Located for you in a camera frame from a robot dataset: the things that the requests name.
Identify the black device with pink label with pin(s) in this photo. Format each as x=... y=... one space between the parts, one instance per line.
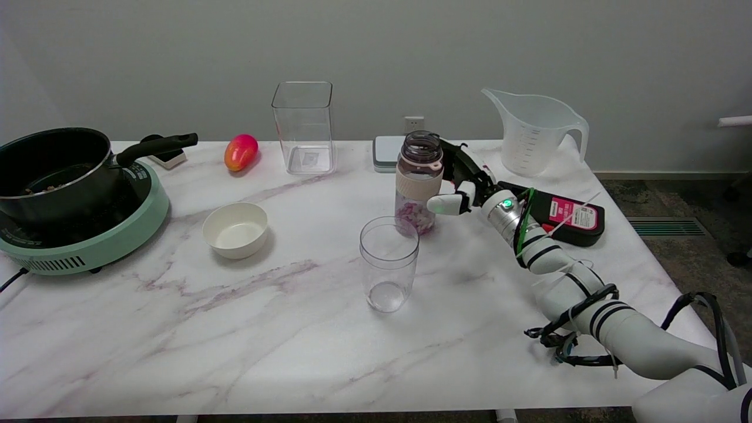
x=587 y=236

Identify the red yellow mango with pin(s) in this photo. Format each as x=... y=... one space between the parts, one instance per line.
x=240 y=152

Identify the white wall outlet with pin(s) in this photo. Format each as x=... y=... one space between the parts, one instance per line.
x=414 y=124

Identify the clear bottle with beige band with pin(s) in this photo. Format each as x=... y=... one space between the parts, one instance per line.
x=418 y=187

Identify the white bar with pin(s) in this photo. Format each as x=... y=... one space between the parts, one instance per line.
x=734 y=121

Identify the clear square container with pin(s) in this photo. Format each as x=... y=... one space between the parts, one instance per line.
x=304 y=129

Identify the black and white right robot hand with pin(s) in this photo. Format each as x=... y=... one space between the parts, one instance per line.
x=449 y=204

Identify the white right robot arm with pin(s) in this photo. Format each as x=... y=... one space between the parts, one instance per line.
x=634 y=341

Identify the clear measuring jug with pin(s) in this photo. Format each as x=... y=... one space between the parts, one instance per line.
x=531 y=138

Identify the white bowl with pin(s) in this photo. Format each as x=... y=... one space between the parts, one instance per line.
x=235 y=230

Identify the floor vent grille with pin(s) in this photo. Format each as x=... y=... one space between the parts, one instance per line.
x=670 y=227

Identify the green induction cooker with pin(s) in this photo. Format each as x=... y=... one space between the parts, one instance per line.
x=106 y=244

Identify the grey-white square box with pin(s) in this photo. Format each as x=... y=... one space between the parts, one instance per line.
x=385 y=154

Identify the white table leg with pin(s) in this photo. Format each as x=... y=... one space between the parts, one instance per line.
x=187 y=419
x=506 y=416

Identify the clear plastic cup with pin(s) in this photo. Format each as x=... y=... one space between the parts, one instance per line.
x=388 y=267

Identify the white zip tie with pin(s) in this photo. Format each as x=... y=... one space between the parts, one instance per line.
x=573 y=216

